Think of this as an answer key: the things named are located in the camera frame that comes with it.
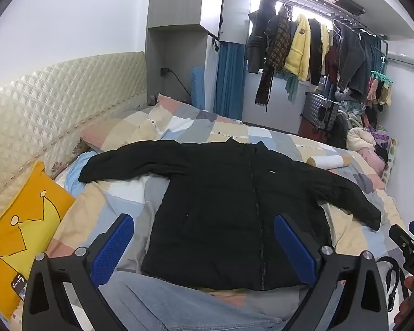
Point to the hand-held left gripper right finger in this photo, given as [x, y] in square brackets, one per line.
[293, 248]

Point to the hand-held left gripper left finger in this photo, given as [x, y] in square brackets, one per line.
[112, 248]

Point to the black zip jacket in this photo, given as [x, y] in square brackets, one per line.
[210, 213]

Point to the pile of mixed clothes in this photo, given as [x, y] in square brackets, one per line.
[376, 138]

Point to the hanging dark blue clothes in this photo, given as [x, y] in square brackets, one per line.
[371, 55]

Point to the person's right hand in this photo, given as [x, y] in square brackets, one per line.
[405, 303]

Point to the pastel checkered duvet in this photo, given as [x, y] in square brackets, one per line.
[124, 193]

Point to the light blue bed sheet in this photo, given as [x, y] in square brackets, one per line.
[77, 172]

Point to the person's jeans legs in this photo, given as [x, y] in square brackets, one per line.
[179, 307]

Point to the white paper roll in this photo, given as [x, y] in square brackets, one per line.
[327, 162]

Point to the yellow cartoon pillow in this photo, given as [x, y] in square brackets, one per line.
[17, 227]

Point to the black smartphone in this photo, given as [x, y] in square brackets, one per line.
[19, 287]

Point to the cream fleece blanket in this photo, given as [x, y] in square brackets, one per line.
[360, 139]

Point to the pastel checkered pillow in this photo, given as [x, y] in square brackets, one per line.
[114, 132]

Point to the grey ribbed suitcase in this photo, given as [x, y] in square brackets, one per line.
[319, 110]

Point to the green clip sock hanger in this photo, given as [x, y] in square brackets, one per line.
[381, 86]

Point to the colourful bedside clutter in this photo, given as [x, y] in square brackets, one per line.
[152, 99]

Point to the cream quilted headboard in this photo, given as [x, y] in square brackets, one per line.
[55, 103]

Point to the teal scarf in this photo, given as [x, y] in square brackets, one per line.
[291, 88]

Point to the white air conditioner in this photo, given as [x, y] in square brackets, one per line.
[405, 60]

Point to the blue curtain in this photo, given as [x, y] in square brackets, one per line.
[229, 79]

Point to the blue upright board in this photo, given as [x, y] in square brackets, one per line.
[197, 88]

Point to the hanging denim jacket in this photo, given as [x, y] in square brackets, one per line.
[350, 58]

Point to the hanging dark red garment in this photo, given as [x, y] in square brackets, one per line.
[331, 58]

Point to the hanging yellow jacket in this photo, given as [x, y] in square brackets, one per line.
[298, 51]

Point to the hanging slim black coat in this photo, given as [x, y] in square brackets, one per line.
[315, 51]

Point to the hanging plaid coat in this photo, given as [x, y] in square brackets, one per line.
[277, 41]

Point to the grey wardrobe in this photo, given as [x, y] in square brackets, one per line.
[179, 41]

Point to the black wall plug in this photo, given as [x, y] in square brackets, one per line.
[165, 71]

